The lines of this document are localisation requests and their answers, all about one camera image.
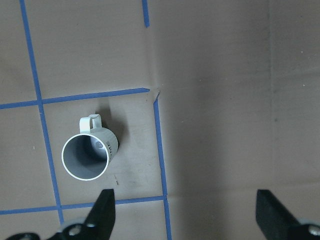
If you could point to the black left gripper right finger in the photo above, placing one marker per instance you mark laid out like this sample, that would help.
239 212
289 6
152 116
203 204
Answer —
277 223

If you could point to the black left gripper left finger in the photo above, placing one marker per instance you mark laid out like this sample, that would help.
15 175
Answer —
99 223

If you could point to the white mug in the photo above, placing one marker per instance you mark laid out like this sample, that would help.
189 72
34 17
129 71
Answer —
87 155

